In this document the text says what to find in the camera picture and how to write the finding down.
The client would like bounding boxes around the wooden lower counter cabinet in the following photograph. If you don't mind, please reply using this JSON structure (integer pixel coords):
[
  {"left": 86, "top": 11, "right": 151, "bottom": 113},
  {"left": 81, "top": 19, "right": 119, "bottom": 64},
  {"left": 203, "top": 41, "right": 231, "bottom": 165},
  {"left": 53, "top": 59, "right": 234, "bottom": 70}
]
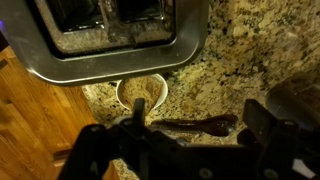
[{"left": 0, "top": 45, "right": 98, "bottom": 180}]

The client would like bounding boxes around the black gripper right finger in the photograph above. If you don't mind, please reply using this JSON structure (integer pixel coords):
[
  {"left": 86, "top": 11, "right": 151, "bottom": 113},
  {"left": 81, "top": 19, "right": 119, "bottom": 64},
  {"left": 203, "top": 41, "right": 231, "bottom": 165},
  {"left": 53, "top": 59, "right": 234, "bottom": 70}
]
[{"left": 242, "top": 99, "right": 300, "bottom": 180}]

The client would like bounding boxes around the white ceramic bowl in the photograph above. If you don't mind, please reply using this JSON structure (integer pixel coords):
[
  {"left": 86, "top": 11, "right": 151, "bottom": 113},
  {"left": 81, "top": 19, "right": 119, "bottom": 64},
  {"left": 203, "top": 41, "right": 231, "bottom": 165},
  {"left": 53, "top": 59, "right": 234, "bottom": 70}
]
[{"left": 115, "top": 73, "right": 170, "bottom": 113}]

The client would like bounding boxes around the stainless steel two-slot toaster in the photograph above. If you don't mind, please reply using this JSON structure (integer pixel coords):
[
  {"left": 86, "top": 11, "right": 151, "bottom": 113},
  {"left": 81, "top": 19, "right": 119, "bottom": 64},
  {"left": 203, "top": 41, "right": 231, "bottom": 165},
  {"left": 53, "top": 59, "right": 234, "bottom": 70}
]
[{"left": 0, "top": 0, "right": 211, "bottom": 87}]

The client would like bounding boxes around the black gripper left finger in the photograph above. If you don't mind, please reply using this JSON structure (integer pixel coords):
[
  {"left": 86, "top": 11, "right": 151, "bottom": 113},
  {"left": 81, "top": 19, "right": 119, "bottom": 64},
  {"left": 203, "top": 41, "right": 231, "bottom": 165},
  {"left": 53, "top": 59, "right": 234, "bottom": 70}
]
[{"left": 58, "top": 98, "right": 147, "bottom": 180}]

